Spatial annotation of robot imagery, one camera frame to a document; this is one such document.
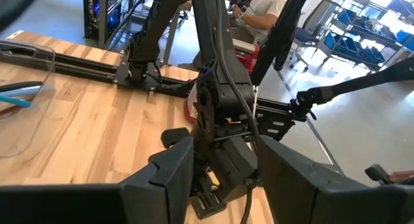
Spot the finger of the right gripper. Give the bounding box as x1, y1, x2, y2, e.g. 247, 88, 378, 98
190, 175, 228, 220
160, 127, 191, 149

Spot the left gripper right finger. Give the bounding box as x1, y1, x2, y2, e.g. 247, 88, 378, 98
258, 135, 414, 224

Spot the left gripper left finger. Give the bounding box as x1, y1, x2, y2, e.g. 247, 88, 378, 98
0, 136, 195, 224

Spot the small blue spoon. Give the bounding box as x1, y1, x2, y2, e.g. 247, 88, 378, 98
0, 95, 32, 109

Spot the large light blue spoon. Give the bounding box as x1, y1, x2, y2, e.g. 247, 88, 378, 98
0, 85, 43, 98

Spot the black armrest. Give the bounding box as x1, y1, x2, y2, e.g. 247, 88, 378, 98
364, 163, 393, 185

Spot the person's hand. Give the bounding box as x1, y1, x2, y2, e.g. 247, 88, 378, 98
387, 169, 414, 183

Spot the clear plastic bin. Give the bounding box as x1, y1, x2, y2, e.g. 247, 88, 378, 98
0, 39, 56, 159

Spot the black slanted support pole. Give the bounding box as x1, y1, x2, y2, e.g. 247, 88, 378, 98
250, 0, 312, 86

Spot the office chair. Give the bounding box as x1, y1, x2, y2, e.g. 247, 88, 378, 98
289, 0, 345, 73

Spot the black computer tower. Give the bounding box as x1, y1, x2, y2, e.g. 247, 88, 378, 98
82, 0, 130, 50

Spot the person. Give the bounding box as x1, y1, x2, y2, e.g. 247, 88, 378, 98
226, 0, 291, 43

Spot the shelf with blue bins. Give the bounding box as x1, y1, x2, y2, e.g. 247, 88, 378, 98
323, 0, 414, 73

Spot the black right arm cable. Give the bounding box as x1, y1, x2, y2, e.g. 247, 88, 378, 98
213, 0, 261, 224

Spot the black metal table frame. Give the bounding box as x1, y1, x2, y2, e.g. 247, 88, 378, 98
0, 42, 311, 144

